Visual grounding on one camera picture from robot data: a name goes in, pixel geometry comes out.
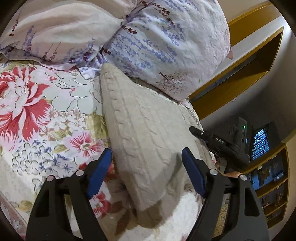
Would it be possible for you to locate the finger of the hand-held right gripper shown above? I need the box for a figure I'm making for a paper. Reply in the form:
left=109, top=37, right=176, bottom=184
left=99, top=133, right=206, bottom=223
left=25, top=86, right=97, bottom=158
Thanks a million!
left=189, top=126, right=209, bottom=142

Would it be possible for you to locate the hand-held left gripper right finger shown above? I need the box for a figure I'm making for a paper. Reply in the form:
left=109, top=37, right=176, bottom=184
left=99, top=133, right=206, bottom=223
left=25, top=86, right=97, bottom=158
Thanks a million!
left=181, top=147, right=270, bottom=241

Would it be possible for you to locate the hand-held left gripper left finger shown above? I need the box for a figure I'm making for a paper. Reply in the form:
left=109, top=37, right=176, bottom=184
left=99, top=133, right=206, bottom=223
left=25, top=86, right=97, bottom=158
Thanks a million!
left=26, top=148, right=113, bottom=241

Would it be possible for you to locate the beige cable knit sweater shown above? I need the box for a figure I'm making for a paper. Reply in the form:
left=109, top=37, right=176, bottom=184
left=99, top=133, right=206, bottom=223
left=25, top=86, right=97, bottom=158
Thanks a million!
left=99, top=62, right=216, bottom=230

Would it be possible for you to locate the barred window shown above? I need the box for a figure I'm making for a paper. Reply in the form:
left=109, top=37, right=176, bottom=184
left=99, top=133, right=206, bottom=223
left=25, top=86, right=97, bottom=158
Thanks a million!
left=250, top=125, right=271, bottom=161

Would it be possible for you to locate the floral bed sheet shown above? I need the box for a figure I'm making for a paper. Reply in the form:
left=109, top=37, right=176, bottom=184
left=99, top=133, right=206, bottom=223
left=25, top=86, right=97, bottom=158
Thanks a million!
left=0, top=59, right=232, bottom=241

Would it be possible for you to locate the lavender print pillow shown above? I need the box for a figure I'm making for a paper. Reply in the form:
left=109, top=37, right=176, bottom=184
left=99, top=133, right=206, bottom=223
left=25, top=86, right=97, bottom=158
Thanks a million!
left=102, top=0, right=234, bottom=102

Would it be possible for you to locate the wooden wall shelf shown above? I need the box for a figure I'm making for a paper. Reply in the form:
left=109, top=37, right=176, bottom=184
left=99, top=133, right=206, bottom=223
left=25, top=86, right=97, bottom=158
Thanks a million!
left=243, top=142, right=290, bottom=230

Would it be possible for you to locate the yellow wooden frame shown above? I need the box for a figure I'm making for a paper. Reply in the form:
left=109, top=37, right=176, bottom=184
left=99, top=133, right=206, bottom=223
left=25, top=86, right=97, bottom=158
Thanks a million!
left=188, top=2, right=285, bottom=121

